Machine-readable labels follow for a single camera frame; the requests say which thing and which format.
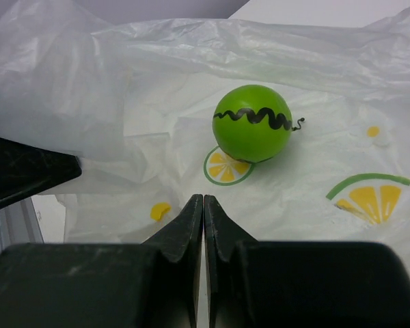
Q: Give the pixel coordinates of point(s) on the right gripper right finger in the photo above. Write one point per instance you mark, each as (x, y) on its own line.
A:
(255, 283)

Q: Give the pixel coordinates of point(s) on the translucent plastic bag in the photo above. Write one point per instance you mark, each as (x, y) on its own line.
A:
(302, 133)

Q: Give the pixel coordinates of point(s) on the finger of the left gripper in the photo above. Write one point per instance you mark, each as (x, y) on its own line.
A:
(26, 171)

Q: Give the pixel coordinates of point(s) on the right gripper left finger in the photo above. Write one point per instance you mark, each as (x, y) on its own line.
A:
(152, 284)

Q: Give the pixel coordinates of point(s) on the green fake fruit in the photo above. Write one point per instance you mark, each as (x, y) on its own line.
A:
(253, 123)

